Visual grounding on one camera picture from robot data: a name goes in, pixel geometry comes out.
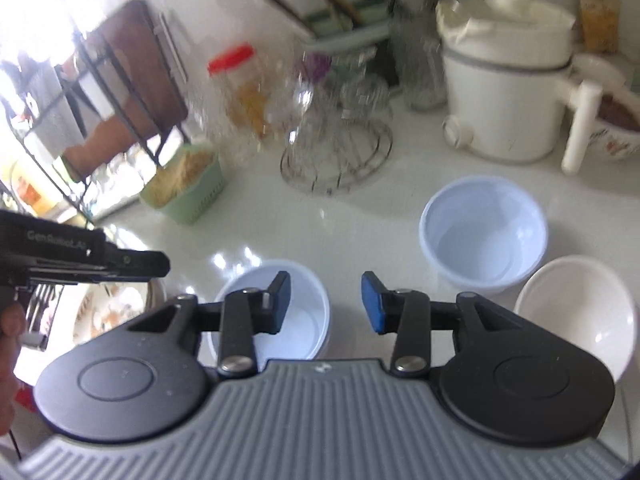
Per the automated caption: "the light blue bowl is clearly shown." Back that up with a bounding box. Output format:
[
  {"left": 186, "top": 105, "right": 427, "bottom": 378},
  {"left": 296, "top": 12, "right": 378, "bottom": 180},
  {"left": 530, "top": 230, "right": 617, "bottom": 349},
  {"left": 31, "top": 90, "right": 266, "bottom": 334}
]
[
  {"left": 207, "top": 259, "right": 332, "bottom": 361},
  {"left": 419, "top": 175, "right": 548, "bottom": 297}
]

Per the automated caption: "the round wire rack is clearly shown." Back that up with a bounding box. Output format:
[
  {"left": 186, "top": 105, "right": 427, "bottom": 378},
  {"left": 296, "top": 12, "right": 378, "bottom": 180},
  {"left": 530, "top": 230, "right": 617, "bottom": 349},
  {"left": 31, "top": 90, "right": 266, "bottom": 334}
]
[{"left": 279, "top": 120, "right": 393, "bottom": 196}]

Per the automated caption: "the leaf patterned plate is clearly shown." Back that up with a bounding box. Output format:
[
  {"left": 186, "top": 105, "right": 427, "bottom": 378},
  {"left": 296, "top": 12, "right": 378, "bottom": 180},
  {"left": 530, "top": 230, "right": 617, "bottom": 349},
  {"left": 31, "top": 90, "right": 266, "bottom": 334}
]
[{"left": 72, "top": 280, "right": 167, "bottom": 346}]

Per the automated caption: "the white bowl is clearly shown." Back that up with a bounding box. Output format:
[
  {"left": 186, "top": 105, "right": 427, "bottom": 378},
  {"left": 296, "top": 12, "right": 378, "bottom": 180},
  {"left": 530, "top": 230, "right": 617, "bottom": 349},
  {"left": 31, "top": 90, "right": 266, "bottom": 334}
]
[{"left": 514, "top": 255, "right": 632, "bottom": 386}]

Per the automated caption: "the person's left hand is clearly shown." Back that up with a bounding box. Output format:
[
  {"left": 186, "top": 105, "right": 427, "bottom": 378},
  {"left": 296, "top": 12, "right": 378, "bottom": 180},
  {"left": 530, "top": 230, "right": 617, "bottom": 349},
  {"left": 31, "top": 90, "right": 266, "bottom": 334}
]
[{"left": 0, "top": 301, "right": 27, "bottom": 376}]

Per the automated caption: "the white electric cooker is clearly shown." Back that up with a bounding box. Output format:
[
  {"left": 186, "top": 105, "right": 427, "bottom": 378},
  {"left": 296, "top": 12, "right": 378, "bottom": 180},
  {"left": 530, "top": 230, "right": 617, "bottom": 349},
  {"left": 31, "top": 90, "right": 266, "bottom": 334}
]
[{"left": 435, "top": 0, "right": 576, "bottom": 163}]

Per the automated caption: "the green chopstick holder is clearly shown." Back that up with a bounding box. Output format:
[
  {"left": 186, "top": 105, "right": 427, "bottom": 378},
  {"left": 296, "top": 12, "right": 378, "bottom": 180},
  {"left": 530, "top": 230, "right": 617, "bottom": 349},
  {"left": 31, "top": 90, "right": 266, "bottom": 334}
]
[{"left": 302, "top": 7, "right": 393, "bottom": 53}]

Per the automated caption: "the glass jar red lid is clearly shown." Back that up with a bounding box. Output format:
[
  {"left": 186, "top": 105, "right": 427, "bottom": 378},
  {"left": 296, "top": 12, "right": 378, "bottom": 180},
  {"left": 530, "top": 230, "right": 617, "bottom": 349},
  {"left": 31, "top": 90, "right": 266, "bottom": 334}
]
[{"left": 207, "top": 44, "right": 273, "bottom": 146}]

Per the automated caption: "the tall glass pitcher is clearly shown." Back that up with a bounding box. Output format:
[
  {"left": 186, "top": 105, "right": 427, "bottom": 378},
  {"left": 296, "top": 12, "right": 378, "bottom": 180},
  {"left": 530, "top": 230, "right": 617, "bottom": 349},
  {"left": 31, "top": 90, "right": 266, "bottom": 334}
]
[{"left": 389, "top": 7, "right": 448, "bottom": 112}]

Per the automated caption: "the green plastic basket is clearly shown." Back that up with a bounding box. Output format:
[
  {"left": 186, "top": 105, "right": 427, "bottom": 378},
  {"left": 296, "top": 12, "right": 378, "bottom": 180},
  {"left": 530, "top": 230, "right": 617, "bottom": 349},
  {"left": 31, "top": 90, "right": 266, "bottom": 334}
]
[{"left": 139, "top": 142, "right": 222, "bottom": 226}]

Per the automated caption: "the yellow sponge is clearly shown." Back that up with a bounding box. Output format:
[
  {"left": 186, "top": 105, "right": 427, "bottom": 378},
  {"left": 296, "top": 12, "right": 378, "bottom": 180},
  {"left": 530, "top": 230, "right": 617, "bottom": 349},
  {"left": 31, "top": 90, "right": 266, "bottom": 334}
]
[{"left": 580, "top": 0, "right": 622, "bottom": 55}]

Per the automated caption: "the black metal dish rack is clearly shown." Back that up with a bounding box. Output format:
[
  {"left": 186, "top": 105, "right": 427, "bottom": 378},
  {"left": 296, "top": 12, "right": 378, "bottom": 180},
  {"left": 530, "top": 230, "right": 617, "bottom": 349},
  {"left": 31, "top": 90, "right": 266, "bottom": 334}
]
[{"left": 0, "top": 0, "right": 191, "bottom": 231}]

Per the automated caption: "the dark brown cutting board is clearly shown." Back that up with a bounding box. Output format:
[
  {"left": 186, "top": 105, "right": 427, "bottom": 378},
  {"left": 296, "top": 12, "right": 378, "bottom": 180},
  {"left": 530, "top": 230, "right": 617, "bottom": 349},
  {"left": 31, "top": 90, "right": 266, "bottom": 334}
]
[{"left": 62, "top": 0, "right": 191, "bottom": 183}]

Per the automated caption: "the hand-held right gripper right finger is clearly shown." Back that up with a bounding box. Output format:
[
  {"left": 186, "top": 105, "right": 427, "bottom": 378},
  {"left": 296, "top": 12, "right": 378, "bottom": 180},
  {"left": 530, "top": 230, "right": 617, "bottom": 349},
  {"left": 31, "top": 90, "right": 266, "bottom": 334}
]
[{"left": 361, "top": 270, "right": 502, "bottom": 379}]

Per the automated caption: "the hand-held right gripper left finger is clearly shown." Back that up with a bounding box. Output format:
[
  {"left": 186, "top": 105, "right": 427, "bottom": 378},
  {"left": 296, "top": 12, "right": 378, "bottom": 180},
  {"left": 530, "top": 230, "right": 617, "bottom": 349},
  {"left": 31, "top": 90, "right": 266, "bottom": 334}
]
[{"left": 125, "top": 270, "right": 292, "bottom": 380}]

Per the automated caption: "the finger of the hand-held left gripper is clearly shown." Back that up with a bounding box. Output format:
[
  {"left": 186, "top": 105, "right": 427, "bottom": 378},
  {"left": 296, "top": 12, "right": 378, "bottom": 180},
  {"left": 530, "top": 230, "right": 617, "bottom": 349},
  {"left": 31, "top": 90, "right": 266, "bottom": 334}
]
[
  {"left": 102, "top": 249, "right": 171, "bottom": 282},
  {"left": 27, "top": 270, "right": 122, "bottom": 287}
]

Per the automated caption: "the dried noodles bundle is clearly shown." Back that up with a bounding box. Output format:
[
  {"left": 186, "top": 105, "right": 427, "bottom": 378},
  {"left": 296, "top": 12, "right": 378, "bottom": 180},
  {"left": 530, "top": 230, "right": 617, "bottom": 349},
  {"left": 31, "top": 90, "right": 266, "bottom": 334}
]
[{"left": 150, "top": 147, "right": 216, "bottom": 206}]

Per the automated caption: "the patterned hanging cloth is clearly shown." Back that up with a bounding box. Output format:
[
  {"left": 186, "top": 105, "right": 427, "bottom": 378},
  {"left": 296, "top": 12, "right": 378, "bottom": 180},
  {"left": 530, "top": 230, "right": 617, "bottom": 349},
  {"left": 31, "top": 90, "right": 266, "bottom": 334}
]
[{"left": 27, "top": 57, "right": 86, "bottom": 158}]

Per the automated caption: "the cluster of clear glasses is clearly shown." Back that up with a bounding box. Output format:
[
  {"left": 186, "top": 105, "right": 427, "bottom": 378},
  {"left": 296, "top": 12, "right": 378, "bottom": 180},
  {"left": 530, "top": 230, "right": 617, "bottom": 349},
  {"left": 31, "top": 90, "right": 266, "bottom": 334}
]
[{"left": 270, "top": 50, "right": 393, "bottom": 161}]

